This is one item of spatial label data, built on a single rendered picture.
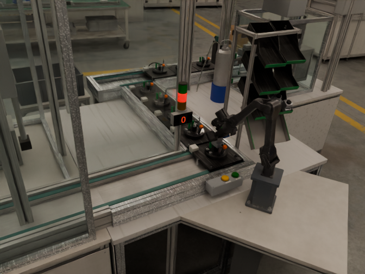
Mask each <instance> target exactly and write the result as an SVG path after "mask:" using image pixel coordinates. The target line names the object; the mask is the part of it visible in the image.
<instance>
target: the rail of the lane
mask: <svg viewBox="0 0 365 274"><path fill-rule="evenodd" d="M255 166H256V163H255V162H254V161H252V160H248V161H245V162H242V163H239V164H236V165H233V164H229V165H226V166H224V169H221V170H218V171H215V172H212V173H209V174H206V175H203V176H200V177H197V178H194V179H190V180H187V181H185V182H182V183H179V184H176V185H172V186H169V187H167V188H164V189H161V190H158V191H155V192H151V193H149V194H146V195H143V196H140V197H137V198H133V199H131V200H128V201H125V202H122V203H119V204H115V205H112V206H110V207H109V209H110V210H111V217H112V226H113V227H116V226H119V225H122V224H124V223H127V222H130V221H132V220H136V219H138V218H141V217H144V216H146V215H149V214H152V213H155V212H157V211H160V210H163V209H166V208H169V207H171V206H174V205H176V204H179V203H182V202H185V201H188V200H191V199H193V198H196V197H199V196H201V195H205V194H207V193H208V192H207V191H206V190H205V184H206V181H207V180H211V179H213V178H216V177H219V176H222V175H225V174H228V173H231V172H234V171H237V172H238V173H239V174H240V175H241V176H242V177H243V180H245V179H248V178H251V175H252V173H253V170H254V168H255Z"/></svg>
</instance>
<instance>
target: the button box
mask: <svg viewBox="0 0 365 274"><path fill-rule="evenodd" d="M234 172H237V171H234ZM237 173H238V172H237ZM238 174H239V173H238ZM225 175H226V176H228V177H229V180H228V181H223V180H222V176H219V177H216V178H213V179H211V180H207V181H206V184H205V190H206V191H207V192H208V193H209V194H210V195H211V196H215V195H218V194H220V193H223V192H226V191H228V190H231V189H234V188H236V187H239V186H241V185H242V183H243V177H242V176H241V175H240V174H239V176H238V177H236V178H235V177H233V176H232V172H231V173H228V174H225ZM223 176H224V175H223Z"/></svg>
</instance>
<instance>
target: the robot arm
mask: <svg viewBox="0 0 365 274"><path fill-rule="evenodd" d="M257 108H258V110H260V111H263V113H264V115H265V117H266V129H265V144H264V146H262V147H260V153H259V155H260V159H261V165H262V166H263V169H262V171H261V174H260V175H262V176H265V177H269V178H273V177H274V174H275V171H274V169H275V165H276V164H277V163H279V161H280V159H279V157H278V155H277V153H276V147H275V145H274V140H275V129H276V119H277V117H278V115H279V113H280V110H281V103H280V102H279V101H278V100H277V99H263V98H257V99H255V100H253V101H252V102H251V103H250V104H249V105H248V106H246V107H245V108H244V109H243V110H242V111H241V112H239V113H238V114H236V115H235V114H232V115H229V114H228V113H227V111H226V109H225V108H222V109H221V110H219V111H217V112H216V113H215V114H216V116H217V118H215V119H214V120H212V122H211V124H212V125H213V126H215V127H216V130H217V131H216V133H214V131H212V130H210V131H207V132H206V136H207V139H208V141H209V142H212V141H217V139H218V137H220V138H227V137H229V136H233V135H235V134H236V131H238V130H237V127H236V126H238V125H239V124H242V123H243V122H244V120H245V119H246V117H247V116H248V115H249V114H251V113H252V112H253V111H254V110H255V109H257ZM224 122H225V123H224ZM229 134H231V135H229Z"/></svg>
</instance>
